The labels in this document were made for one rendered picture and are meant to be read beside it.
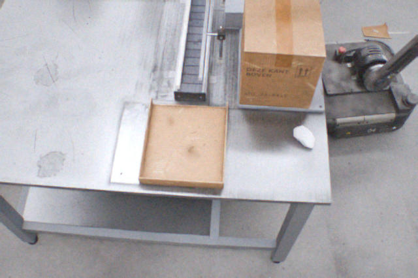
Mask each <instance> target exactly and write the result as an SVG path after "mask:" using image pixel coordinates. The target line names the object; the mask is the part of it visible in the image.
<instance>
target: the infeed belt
mask: <svg viewBox="0 0 418 278"><path fill-rule="evenodd" d="M205 12H206V0H191V4H190V10H189V21H188V27H187V38H186V44H185V50H184V60H183V67H182V78H181V84H180V89H177V92H178V93H202V83H203V75H204V67H203V75H202V80H199V70H200V62H201V48H202V34H203V27H204V13H205ZM207 36H208V35H207ZM207 36H206V45H207ZM204 59H206V52H204Z"/></svg>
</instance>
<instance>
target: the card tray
mask: <svg viewBox="0 0 418 278"><path fill-rule="evenodd" d="M227 112H228V101H227V107H226V108H222V107H213V106H195V105H182V104H156V103H153V101H152V98H151V97H150V103H149V108H148V117H147V122H146V130H145V135H144V143H143V148H142V153H141V157H140V166H139V171H138V182H139V183H143V184H155V185H166V186H179V187H202V188H215V189H224V179H225V153H226V138H227Z"/></svg>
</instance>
